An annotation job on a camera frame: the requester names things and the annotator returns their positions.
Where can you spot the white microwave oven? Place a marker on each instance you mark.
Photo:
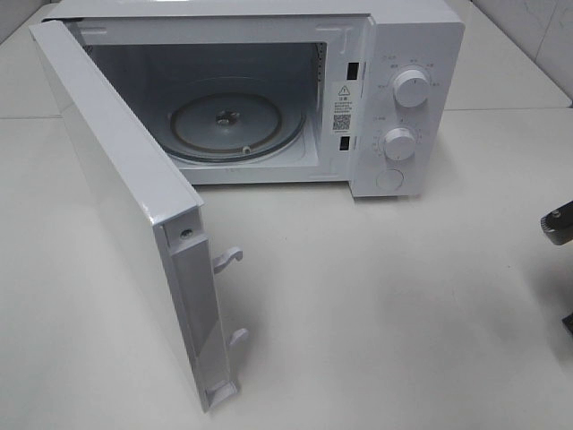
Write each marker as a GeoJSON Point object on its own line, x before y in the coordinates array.
{"type": "Point", "coordinates": [338, 57]}

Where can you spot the white microwave knob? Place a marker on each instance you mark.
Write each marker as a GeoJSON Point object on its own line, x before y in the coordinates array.
{"type": "Point", "coordinates": [411, 87]}
{"type": "Point", "coordinates": [399, 144]}

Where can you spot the white microwave door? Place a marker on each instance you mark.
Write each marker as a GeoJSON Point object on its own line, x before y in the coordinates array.
{"type": "Point", "coordinates": [149, 209]}

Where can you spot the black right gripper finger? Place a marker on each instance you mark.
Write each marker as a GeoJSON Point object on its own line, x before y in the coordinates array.
{"type": "Point", "coordinates": [568, 323]}

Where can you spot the glass microwave turntable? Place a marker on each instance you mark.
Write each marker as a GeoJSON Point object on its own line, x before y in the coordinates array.
{"type": "Point", "coordinates": [226, 119]}

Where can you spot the round white door button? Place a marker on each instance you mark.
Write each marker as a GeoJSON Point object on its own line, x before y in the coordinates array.
{"type": "Point", "coordinates": [390, 180]}

